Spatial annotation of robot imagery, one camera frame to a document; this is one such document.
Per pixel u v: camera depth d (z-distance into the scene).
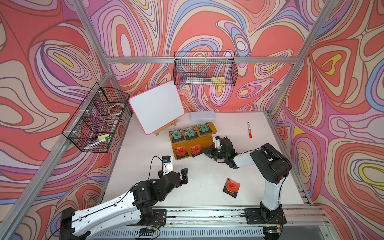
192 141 0.88
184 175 0.66
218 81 0.82
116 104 0.88
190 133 0.90
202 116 1.19
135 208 0.49
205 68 0.97
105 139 0.72
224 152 0.78
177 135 0.88
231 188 0.82
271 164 0.52
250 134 1.07
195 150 0.96
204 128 0.91
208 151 0.86
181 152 0.96
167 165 0.64
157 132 1.03
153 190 0.54
